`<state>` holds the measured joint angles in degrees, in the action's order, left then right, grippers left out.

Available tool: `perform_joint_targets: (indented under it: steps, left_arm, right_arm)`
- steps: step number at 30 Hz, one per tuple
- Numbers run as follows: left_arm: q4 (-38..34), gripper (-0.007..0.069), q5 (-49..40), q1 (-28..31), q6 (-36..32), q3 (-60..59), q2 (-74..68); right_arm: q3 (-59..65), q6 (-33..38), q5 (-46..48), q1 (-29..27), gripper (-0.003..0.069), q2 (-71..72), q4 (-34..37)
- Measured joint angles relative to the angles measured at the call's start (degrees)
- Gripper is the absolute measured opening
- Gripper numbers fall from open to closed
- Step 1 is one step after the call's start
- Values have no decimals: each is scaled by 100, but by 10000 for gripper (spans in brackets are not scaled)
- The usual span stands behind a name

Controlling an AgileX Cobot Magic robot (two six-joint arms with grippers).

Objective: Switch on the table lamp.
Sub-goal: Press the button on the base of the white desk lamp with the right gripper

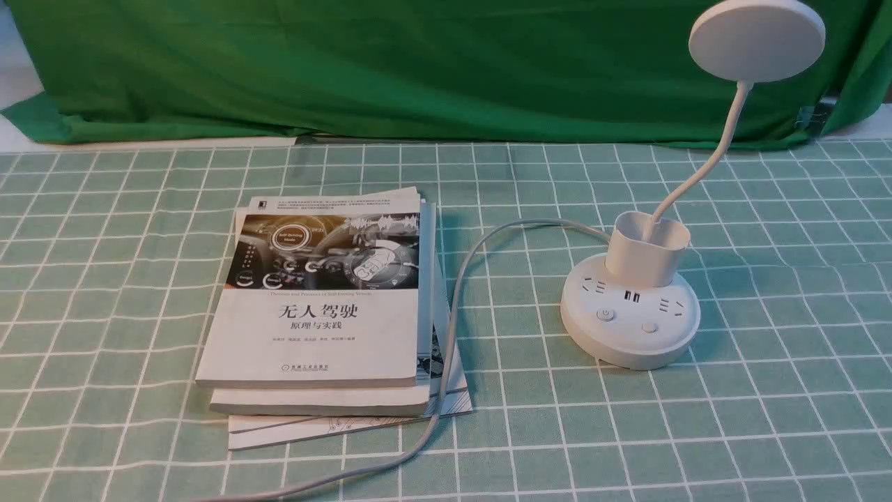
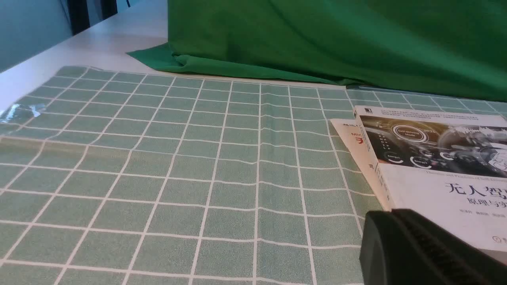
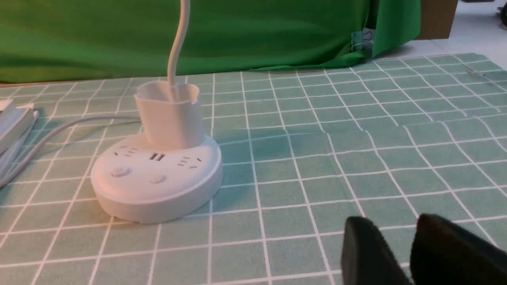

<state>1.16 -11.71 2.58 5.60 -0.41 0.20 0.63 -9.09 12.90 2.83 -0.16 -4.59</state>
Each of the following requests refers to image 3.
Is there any green checkered tablecloth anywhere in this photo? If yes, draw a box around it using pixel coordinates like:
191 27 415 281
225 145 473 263
0 53 507 285

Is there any middle white book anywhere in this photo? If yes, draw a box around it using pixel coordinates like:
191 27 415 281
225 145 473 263
0 111 39 179

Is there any white desk lamp with sockets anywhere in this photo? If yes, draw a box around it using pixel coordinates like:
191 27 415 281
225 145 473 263
91 0 223 224

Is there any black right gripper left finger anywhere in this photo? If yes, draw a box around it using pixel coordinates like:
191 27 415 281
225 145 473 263
341 216 412 285

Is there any top white book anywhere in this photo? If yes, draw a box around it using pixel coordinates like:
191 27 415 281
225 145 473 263
0 99 35 154

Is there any grey power cable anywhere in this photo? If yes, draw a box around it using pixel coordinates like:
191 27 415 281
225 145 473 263
0 115 141 188

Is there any green backdrop cloth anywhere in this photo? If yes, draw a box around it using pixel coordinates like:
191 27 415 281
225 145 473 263
0 0 421 83

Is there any white book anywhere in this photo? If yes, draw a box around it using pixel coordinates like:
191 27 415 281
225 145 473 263
0 111 39 179
0 99 35 154

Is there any silver binder clip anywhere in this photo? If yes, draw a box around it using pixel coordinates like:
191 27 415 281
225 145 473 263
350 28 375 51

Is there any brown cardboard box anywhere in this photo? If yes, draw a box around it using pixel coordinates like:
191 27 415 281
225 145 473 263
415 0 458 40

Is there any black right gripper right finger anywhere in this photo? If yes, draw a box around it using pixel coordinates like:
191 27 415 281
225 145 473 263
410 213 507 285

